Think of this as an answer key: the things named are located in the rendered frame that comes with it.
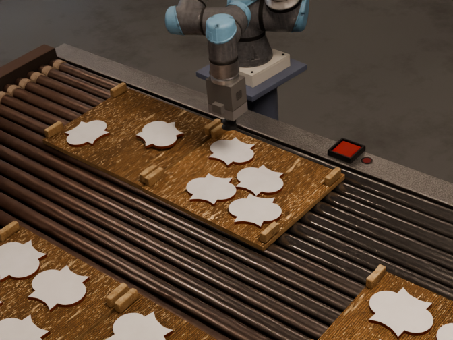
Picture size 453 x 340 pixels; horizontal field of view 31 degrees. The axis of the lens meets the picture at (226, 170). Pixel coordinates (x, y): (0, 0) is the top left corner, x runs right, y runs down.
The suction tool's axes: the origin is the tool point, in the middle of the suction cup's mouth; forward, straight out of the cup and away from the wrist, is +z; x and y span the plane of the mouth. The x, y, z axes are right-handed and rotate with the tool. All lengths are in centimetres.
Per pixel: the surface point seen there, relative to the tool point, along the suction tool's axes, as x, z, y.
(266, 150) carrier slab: 6.1, 9.0, 7.4
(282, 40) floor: 209, 103, -132
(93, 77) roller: 12, 11, -68
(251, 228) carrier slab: -22.8, 9.0, 23.4
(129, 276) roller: -50, 12, 8
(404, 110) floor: 177, 103, -35
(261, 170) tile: -3.1, 8.0, 12.5
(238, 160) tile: -2.7, 8.0, 4.3
